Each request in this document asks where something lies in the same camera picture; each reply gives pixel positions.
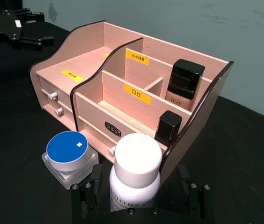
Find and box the glass cream jar blue lid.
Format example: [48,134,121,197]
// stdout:
[41,131,100,190]

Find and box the pink wooden desk organizer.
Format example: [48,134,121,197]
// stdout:
[30,20,234,185]

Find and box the small pink drawer white knob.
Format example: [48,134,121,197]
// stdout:
[38,76,74,105]
[42,100,77,132]

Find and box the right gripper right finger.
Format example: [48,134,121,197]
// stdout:
[177,163,214,220]

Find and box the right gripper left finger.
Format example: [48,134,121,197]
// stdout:
[70,164,104,224]

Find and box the foundation bottle black cap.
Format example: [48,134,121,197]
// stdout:
[165,59,206,111]

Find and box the black lipstick tube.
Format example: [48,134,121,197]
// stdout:
[154,110,183,147]

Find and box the wide pink drawer metal badge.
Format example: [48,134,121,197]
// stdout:
[77,115,125,164]

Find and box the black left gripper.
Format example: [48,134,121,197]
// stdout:
[0,8,55,51]

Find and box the black table cloth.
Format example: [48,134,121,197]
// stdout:
[0,15,264,224]

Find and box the white bottle white cap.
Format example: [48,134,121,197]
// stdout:
[109,133,163,213]

